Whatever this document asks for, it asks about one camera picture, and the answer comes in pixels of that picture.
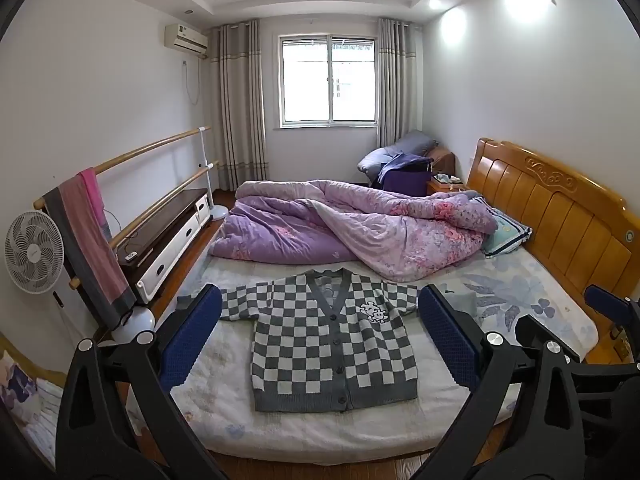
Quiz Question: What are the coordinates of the dark white low cabinet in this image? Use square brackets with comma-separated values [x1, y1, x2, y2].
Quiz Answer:
[110, 188, 212, 305]

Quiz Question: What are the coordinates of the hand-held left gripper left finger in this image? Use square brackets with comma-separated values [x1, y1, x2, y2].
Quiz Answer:
[55, 284, 228, 480]

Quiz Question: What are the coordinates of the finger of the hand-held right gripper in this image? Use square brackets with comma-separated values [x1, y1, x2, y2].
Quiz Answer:
[514, 314, 585, 363]
[584, 284, 640, 333]

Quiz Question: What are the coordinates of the grey folded garment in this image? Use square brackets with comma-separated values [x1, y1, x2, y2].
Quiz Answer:
[442, 290, 481, 318]

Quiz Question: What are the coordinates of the wooden double bar rack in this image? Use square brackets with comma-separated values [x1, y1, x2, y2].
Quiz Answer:
[32, 126, 230, 346]

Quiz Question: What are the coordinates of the grey striped curtain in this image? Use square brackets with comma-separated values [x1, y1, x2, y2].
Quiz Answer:
[376, 17, 426, 148]
[207, 19, 270, 192]

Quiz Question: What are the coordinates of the brown chair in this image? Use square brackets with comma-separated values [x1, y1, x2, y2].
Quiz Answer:
[425, 146, 456, 183]

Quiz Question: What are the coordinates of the pile of light clothes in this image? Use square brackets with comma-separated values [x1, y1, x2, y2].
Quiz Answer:
[0, 347, 66, 466]

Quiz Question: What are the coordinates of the wooden headboard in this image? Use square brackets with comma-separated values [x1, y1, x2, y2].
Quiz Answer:
[467, 137, 636, 311]

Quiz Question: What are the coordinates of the wooden nightstand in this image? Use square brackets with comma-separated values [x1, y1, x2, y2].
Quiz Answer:
[426, 180, 471, 197]

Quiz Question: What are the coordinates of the purple cloth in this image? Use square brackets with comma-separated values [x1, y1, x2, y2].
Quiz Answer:
[375, 154, 435, 196]

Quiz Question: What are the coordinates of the white air conditioner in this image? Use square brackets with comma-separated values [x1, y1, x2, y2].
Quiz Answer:
[164, 23, 210, 56]

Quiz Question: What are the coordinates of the white standing fan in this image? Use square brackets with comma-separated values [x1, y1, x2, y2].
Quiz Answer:
[5, 210, 71, 313]

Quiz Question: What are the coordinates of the bed with floral sheet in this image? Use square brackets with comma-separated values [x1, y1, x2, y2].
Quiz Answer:
[122, 252, 601, 466]

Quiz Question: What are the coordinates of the pink grey towel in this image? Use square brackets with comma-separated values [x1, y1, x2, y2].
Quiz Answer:
[42, 167, 138, 331]

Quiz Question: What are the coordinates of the blue trimmed pillow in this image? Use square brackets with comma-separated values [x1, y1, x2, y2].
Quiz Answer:
[480, 195, 533, 259]

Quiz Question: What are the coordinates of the purple floral quilt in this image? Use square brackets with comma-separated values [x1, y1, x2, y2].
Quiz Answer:
[207, 178, 501, 282]

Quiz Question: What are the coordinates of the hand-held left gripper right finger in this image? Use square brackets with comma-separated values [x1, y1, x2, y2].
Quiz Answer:
[415, 284, 590, 480]

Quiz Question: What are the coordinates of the grey white checkered cardigan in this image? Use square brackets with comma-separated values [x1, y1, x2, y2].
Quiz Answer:
[218, 268, 420, 413]

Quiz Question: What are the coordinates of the air conditioner cable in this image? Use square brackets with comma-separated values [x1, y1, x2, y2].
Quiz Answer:
[181, 59, 202, 106]

